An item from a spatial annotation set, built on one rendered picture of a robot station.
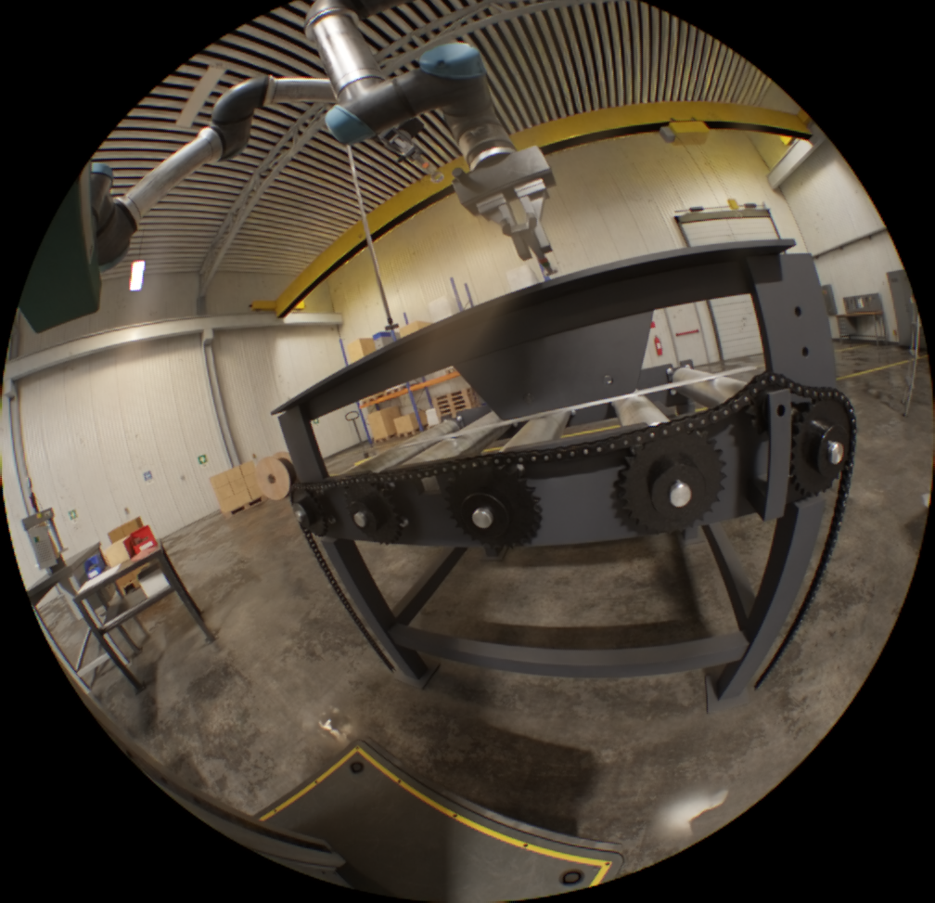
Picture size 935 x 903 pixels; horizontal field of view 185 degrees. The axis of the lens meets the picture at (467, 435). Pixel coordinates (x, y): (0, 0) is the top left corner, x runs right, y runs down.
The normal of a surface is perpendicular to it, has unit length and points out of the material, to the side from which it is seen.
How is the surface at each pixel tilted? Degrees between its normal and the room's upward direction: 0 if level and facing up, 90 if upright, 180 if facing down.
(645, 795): 0
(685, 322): 90
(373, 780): 0
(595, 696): 0
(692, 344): 90
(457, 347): 90
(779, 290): 90
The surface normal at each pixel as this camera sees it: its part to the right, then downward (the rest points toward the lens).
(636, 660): -0.28, -0.95
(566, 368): -0.42, 0.27
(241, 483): 0.83, -0.16
